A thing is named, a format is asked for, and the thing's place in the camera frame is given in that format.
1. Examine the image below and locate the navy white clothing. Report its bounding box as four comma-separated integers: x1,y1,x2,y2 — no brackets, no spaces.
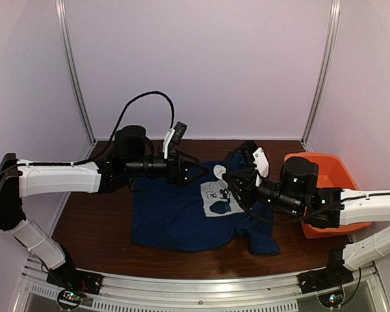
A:
131,153,281,255

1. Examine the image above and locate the left circuit board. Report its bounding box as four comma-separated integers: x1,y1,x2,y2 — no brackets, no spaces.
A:
57,289,86,310

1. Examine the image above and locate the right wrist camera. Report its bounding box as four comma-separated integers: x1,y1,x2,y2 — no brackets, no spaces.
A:
241,140,270,178

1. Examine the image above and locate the aluminium frame post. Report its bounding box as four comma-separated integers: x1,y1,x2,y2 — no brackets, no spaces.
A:
55,0,96,144
300,0,341,151

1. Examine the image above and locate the front aluminium rail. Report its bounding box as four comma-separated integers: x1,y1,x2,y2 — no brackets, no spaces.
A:
10,256,390,311

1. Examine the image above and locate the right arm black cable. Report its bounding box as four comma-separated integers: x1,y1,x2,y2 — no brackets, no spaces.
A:
227,141,342,225

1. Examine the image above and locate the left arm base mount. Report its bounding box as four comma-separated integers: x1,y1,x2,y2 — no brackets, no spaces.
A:
46,270,103,295

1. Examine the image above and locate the left aluminium frame post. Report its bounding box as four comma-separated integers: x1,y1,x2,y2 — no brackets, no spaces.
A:
55,0,96,144

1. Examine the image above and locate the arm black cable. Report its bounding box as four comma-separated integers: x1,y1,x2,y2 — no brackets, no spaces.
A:
0,92,176,183
227,141,342,225

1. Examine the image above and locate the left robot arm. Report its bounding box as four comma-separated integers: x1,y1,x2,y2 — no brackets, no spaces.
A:
0,122,209,289

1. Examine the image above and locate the orange plastic bin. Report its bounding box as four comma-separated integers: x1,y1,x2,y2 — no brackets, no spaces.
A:
284,152,372,239

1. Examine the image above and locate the circuit board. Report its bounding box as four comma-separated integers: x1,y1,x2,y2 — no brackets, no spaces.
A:
317,289,345,309
57,289,86,310

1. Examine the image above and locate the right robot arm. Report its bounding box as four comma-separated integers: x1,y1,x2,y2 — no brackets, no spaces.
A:
221,157,390,287

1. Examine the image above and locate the right aluminium frame post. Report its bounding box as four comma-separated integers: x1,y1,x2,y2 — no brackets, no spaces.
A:
300,0,341,151

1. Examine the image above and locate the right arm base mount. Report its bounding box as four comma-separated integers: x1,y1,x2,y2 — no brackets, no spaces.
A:
297,268,354,294

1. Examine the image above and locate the right circuit board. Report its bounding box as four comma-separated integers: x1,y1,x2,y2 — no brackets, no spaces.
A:
317,289,345,309

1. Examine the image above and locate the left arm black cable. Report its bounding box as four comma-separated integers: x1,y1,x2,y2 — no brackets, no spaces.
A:
0,92,176,183

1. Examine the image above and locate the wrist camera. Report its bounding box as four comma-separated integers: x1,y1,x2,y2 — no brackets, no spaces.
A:
162,122,187,159
241,140,270,178

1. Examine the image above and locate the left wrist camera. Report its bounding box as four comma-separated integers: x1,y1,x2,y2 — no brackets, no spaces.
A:
162,122,187,159

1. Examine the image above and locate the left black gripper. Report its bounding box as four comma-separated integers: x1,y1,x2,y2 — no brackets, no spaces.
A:
125,148,209,187

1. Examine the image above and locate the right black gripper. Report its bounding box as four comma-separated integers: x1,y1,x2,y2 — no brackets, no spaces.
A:
223,169,303,217

